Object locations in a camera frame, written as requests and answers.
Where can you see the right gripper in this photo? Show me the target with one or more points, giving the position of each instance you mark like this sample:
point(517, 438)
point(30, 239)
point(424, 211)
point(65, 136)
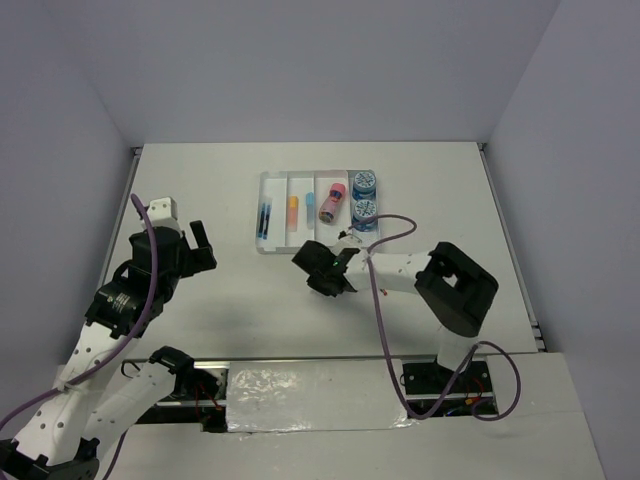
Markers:
point(316, 282)

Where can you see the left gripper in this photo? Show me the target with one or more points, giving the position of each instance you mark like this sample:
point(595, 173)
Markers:
point(200, 258)

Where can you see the blue highlighter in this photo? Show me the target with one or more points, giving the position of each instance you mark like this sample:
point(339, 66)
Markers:
point(310, 217)

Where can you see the orange highlighter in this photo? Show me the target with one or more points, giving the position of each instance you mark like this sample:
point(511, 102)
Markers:
point(291, 219)

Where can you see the blue jar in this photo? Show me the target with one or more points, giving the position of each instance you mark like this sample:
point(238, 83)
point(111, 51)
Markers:
point(364, 185)
point(364, 215)

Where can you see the pink tube of markers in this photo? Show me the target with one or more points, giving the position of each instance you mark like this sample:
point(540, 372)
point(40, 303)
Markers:
point(330, 206)

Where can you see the dark blue pen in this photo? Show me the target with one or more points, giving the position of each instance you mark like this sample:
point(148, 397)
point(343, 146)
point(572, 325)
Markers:
point(269, 217)

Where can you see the teal pen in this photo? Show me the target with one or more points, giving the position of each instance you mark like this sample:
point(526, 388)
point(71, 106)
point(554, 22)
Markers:
point(264, 213)

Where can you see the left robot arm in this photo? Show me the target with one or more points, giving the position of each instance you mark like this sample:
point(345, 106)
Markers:
point(75, 423)

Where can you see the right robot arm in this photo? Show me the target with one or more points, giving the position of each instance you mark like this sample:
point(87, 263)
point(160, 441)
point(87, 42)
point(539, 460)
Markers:
point(457, 290)

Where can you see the white divided organizer tray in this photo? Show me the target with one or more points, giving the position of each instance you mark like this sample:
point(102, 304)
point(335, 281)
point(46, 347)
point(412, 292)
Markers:
point(278, 186)

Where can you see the silver foil tape patch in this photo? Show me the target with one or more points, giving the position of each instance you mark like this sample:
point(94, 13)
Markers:
point(310, 396)

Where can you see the right camera mount white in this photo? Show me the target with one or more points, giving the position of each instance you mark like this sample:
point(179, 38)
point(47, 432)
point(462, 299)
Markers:
point(346, 240)

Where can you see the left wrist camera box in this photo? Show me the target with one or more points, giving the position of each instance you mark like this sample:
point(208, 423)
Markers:
point(163, 209)

